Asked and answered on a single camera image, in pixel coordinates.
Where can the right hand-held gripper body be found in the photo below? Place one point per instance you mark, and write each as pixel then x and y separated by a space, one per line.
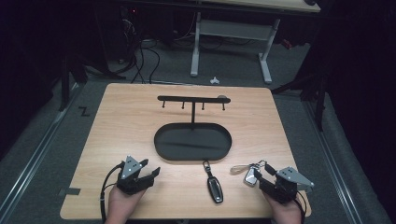
pixel 289 179

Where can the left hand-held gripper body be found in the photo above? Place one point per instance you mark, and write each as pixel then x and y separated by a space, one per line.
pixel 130 168

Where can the black car key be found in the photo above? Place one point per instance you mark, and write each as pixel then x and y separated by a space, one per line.
pixel 214 188

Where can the black key rack with tray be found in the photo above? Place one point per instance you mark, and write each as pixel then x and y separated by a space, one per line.
pixel 193 141

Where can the person's right hand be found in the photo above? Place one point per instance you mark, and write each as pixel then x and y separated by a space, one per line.
pixel 285 213

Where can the person's left hand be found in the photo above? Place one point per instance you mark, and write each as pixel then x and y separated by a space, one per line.
pixel 123 205

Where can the black stand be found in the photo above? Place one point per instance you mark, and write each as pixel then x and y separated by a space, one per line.
pixel 320 102
pixel 64 87

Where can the small white floor object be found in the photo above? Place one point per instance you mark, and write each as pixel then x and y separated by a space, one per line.
pixel 214 81

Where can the white-legged desk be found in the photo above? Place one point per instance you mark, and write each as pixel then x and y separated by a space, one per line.
pixel 232 29

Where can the metal floor rail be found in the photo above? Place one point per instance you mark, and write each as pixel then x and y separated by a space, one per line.
pixel 330 161
pixel 34 158

